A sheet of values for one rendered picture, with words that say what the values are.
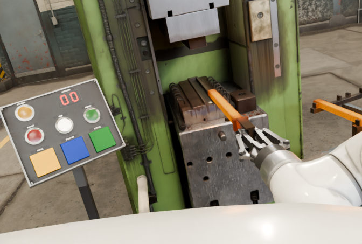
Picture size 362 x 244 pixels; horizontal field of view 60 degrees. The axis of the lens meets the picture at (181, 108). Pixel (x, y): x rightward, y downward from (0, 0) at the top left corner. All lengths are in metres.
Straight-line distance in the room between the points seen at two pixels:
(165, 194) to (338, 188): 1.17
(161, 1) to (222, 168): 0.73
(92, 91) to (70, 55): 6.45
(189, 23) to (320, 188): 0.83
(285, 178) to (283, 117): 1.02
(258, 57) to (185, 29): 0.41
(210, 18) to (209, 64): 0.57
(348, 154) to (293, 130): 1.08
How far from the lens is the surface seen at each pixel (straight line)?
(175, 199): 1.68
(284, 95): 1.60
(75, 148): 1.14
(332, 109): 1.32
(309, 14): 7.96
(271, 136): 0.83
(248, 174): 1.45
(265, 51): 1.49
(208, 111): 1.33
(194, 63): 1.76
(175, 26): 1.22
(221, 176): 1.41
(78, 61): 7.62
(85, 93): 1.20
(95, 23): 1.36
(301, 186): 0.59
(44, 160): 1.13
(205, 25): 1.24
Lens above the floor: 1.46
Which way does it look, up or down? 21 degrees down
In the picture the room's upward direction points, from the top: 11 degrees counter-clockwise
